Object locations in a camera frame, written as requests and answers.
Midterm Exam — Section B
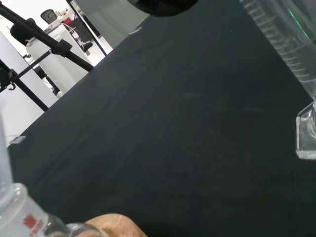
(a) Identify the small round-bottom glass flask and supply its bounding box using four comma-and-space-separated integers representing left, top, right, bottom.
0, 182, 107, 237

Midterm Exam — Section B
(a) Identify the cork ring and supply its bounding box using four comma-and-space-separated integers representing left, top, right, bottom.
85, 213, 149, 237

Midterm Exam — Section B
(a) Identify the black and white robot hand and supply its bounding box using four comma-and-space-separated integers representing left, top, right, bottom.
127, 0, 198, 17

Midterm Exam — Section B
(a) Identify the thin black pole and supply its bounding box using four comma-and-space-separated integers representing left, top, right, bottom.
66, 0, 108, 56

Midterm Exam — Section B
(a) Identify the black tripod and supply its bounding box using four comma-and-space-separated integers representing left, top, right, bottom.
0, 4, 94, 112

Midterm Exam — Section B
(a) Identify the black cloth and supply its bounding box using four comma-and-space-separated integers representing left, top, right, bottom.
7, 0, 316, 237

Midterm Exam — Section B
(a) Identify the black office chair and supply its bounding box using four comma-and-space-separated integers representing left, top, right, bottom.
40, 9, 59, 24

